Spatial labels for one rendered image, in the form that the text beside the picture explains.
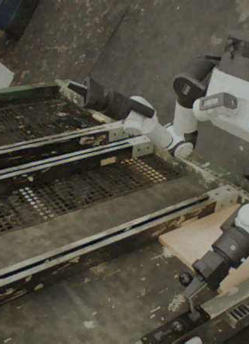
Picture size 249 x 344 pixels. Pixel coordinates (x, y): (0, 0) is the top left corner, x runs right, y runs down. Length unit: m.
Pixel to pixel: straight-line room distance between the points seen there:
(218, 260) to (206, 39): 2.48
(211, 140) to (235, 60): 1.68
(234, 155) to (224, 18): 1.12
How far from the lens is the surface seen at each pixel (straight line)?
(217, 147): 2.87
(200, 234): 1.46
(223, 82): 1.29
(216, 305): 1.20
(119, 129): 2.06
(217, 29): 3.33
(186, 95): 1.40
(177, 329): 0.97
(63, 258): 1.22
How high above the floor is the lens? 2.36
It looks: 46 degrees down
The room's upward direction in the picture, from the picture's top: 67 degrees counter-clockwise
